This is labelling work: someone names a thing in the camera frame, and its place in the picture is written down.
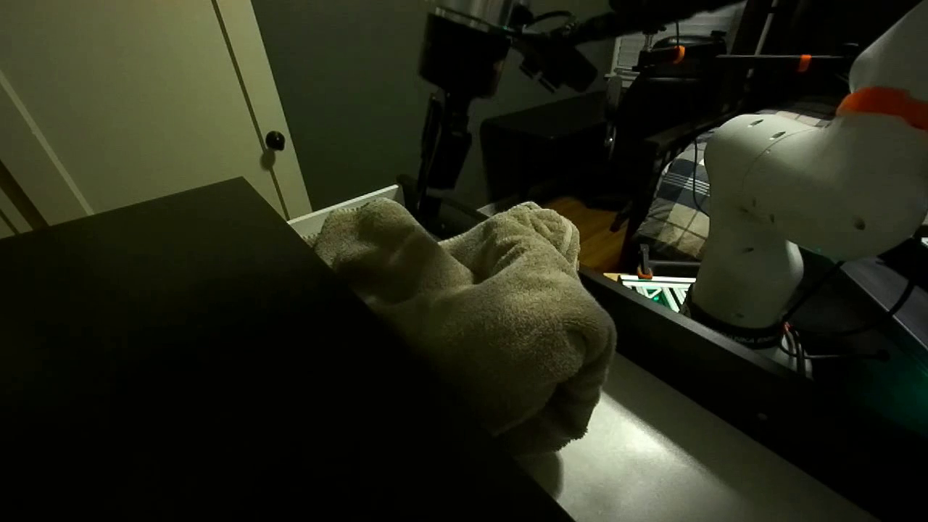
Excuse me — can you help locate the black drawer with white inside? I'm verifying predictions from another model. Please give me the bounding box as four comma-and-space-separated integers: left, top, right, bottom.
283, 184, 928, 522

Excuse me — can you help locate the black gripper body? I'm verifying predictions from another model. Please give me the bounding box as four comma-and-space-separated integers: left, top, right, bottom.
418, 7, 512, 101

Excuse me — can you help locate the checkered cloth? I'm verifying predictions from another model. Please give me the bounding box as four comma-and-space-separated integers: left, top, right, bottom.
631, 139, 722, 262

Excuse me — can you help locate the low black cabinet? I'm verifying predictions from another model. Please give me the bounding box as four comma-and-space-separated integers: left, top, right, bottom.
477, 88, 626, 213

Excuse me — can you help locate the black metal cart frame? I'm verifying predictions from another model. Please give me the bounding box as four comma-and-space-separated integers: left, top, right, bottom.
606, 27, 873, 235

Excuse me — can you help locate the beige towel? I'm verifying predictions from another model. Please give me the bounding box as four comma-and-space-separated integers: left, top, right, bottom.
312, 198, 621, 456

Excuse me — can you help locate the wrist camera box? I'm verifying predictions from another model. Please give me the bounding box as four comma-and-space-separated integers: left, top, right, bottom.
519, 30, 602, 95

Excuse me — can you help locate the green and white box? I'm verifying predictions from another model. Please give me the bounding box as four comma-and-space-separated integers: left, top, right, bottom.
602, 271, 700, 313

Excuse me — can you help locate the dark cabinet top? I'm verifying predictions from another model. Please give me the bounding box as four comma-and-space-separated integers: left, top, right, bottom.
0, 174, 573, 522

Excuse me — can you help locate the white panel door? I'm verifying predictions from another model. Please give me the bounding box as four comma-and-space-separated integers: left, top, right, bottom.
0, 0, 312, 235

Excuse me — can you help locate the white window blind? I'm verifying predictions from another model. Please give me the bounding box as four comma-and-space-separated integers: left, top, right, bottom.
613, 7, 747, 82

